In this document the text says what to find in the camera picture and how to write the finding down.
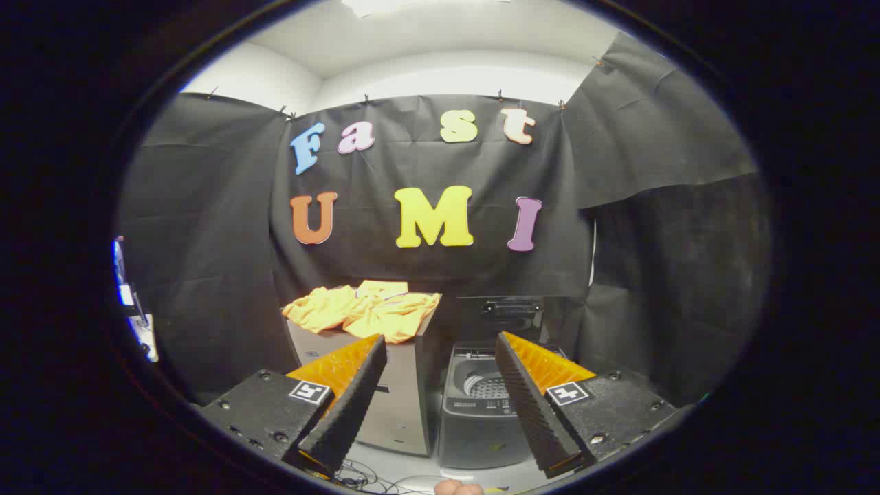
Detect white device with blue light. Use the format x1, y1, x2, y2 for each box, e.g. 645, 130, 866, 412
112, 236, 160, 363

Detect black floor cables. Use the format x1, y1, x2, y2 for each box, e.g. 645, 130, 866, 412
337, 459, 441, 494

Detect black backdrop cloth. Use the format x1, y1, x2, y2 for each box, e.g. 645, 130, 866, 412
117, 31, 774, 408

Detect orange polo shirt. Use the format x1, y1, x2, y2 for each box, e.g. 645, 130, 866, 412
282, 280, 442, 344

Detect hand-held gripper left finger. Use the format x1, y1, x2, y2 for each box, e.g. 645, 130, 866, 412
196, 334, 388, 479

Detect grey cabinet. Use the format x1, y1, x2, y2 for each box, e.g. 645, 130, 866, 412
285, 302, 444, 458

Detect grey washing machine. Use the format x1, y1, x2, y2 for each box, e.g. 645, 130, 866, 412
438, 342, 568, 470

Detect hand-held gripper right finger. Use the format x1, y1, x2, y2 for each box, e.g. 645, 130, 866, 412
495, 331, 690, 480

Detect dark washing machine lid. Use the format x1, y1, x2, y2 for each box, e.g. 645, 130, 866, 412
455, 296, 547, 344

